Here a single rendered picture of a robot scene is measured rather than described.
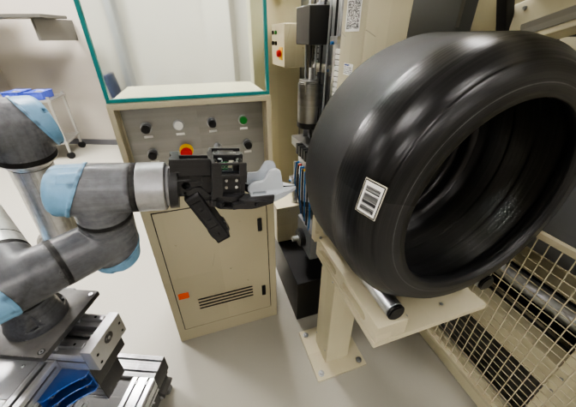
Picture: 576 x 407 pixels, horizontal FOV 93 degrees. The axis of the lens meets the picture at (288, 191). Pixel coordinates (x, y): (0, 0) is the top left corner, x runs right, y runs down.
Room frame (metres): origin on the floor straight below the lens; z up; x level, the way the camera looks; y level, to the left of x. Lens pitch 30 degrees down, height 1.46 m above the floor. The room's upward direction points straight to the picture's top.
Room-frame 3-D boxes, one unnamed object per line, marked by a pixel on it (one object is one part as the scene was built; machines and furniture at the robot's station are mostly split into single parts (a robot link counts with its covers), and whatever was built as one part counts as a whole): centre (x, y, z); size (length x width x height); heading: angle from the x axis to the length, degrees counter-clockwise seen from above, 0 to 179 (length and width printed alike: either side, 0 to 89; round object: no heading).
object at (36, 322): (0.53, 0.76, 0.77); 0.15 x 0.15 x 0.10
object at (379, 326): (0.58, -0.20, 0.83); 0.36 x 0.09 x 0.06; 18
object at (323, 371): (0.86, -0.23, 0.01); 0.27 x 0.27 x 0.02; 18
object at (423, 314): (0.62, -0.33, 0.80); 0.37 x 0.36 x 0.02; 108
